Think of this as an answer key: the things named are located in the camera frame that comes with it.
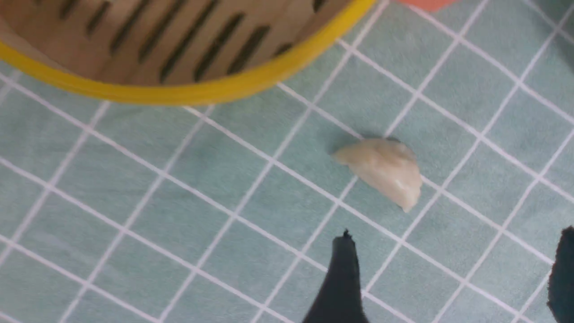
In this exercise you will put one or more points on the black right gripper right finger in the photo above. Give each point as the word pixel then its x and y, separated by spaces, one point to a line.
pixel 561 279

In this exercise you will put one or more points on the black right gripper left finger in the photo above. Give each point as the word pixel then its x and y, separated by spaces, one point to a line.
pixel 339 298

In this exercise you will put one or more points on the white dumpling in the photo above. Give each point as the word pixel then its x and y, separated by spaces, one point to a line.
pixel 387 165

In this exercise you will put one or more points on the bamboo steamer tray yellow rim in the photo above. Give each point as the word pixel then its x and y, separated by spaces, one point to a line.
pixel 170 52

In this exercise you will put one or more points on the green checkered tablecloth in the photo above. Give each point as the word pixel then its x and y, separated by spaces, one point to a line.
pixel 115 213

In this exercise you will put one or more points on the orange foam cube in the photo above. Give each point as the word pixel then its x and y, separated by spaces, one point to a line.
pixel 428 5

